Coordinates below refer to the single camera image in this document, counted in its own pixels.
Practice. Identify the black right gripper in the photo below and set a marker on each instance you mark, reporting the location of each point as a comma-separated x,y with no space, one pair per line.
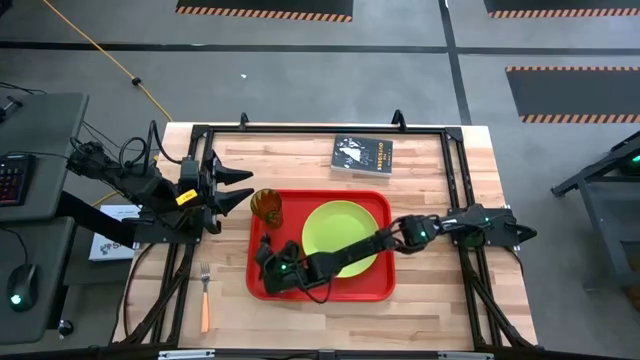
290,270

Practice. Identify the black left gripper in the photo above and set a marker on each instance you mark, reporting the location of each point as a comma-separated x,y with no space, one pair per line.
202,200

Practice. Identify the green faceted plastic cup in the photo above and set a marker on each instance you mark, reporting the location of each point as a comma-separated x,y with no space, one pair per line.
267,207

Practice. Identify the light green round plate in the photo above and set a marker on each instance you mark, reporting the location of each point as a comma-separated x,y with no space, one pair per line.
335,225

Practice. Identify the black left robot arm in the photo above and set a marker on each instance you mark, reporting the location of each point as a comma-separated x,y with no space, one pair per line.
145,187

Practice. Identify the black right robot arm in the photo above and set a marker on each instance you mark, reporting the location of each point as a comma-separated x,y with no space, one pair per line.
360,250

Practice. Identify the red plastic tray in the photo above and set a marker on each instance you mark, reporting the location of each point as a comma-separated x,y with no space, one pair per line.
300,220

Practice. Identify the yellow label tag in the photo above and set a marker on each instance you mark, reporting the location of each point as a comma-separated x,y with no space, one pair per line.
186,196

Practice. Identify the black paperback book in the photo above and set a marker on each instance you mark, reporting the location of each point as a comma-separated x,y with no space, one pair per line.
362,155

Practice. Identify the black striped floor mat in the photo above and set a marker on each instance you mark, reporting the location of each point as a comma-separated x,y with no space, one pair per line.
575,92
265,7
565,6

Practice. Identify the gray desk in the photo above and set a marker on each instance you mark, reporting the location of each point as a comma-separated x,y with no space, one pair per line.
50,130

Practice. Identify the black round knob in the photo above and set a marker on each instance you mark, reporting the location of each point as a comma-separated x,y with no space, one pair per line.
65,327

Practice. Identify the black keyboard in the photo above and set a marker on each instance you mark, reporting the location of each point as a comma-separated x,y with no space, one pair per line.
15,180

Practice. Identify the black computer mouse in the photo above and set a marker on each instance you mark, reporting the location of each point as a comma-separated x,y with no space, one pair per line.
22,287

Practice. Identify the black metal cart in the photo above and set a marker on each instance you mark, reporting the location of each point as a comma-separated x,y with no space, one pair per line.
610,200

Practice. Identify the black frame bracket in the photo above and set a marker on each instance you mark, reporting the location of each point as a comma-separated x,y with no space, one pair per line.
244,121
399,121

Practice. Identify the black aluminium table frame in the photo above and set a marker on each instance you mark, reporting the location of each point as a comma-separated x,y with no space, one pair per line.
325,130

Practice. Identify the silver metal bracket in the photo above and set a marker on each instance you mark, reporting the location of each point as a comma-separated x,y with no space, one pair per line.
465,356
187,355

